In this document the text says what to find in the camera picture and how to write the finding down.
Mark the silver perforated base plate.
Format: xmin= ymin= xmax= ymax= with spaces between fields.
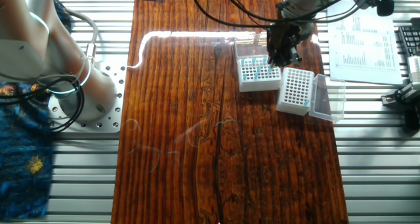
xmin=48 ymin=62 xmax=127 ymax=133

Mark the white pipette tip holder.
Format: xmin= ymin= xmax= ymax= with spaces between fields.
xmin=236 ymin=55 xmax=283 ymax=93
xmin=276 ymin=67 xmax=315 ymax=116

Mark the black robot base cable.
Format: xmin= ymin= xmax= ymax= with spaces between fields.
xmin=0 ymin=76 xmax=86 ymax=133

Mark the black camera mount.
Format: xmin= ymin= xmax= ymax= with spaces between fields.
xmin=380 ymin=82 xmax=420 ymax=131

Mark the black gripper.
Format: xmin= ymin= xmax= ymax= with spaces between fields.
xmin=267 ymin=22 xmax=314 ymax=68

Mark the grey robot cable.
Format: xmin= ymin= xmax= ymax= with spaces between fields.
xmin=65 ymin=9 xmax=100 ymax=64

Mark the blue painted cloth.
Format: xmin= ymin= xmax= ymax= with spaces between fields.
xmin=0 ymin=0 xmax=74 ymax=220

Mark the printed paper sheet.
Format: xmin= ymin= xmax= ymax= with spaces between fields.
xmin=327 ymin=0 xmax=404 ymax=86

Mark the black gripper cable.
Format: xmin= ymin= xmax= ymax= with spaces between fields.
xmin=189 ymin=0 xmax=375 ymax=30

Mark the brown wooden board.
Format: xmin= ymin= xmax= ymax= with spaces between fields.
xmin=110 ymin=0 xmax=349 ymax=224

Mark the black keyboard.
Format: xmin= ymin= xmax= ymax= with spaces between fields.
xmin=397 ymin=25 xmax=420 ymax=58

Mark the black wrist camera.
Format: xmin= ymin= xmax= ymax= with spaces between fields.
xmin=373 ymin=0 xmax=395 ymax=17

